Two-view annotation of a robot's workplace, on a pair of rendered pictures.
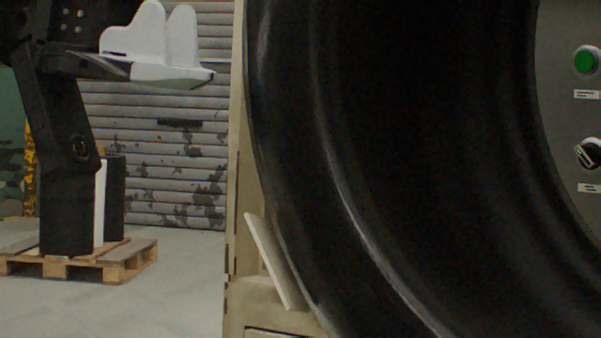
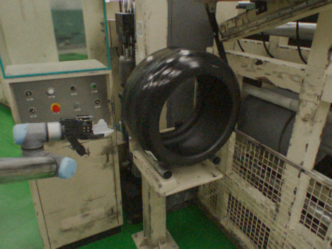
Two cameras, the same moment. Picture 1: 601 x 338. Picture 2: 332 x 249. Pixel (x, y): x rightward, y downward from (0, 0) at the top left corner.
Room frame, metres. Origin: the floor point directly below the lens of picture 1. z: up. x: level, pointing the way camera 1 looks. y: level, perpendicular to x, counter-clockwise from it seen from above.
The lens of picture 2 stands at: (0.16, 0.87, 1.62)
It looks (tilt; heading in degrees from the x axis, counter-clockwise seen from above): 24 degrees down; 299
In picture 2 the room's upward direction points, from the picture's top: straight up
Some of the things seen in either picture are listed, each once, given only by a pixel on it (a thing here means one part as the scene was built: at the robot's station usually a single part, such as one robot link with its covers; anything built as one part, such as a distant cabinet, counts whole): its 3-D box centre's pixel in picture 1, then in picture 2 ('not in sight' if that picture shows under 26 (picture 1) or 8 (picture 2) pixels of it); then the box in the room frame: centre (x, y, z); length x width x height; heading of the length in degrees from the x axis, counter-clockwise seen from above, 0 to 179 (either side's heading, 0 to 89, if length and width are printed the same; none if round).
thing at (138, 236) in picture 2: not in sight; (154, 240); (0.94, -0.40, 0.02); 0.27 x 0.27 x 0.04; 56
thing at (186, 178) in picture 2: not in sight; (175, 167); (0.71, -0.27, 0.80); 0.37 x 0.36 x 0.02; 56
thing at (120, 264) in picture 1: (80, 207); not in sight; (7.66, 1.39, 0.38); 1.20 x 0.80 x 0.76; 176
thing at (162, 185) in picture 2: not in sight; (152, 168); (0.79, -0.16, 0.84); 0.36 x 0.09 x 0.06; 146
